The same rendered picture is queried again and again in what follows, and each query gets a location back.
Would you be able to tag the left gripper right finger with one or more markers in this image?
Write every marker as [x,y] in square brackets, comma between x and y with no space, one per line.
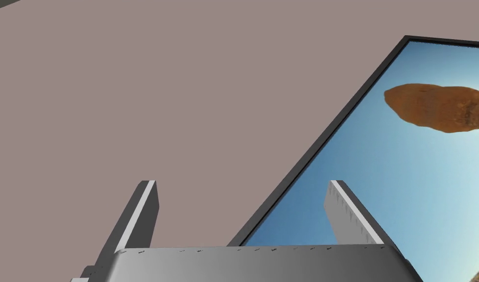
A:
[351,219]

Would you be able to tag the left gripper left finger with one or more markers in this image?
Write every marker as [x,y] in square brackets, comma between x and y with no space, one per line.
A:
[134,221]

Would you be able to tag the black framed sky rock picture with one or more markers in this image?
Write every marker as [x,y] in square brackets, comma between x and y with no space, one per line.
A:
[400,176]

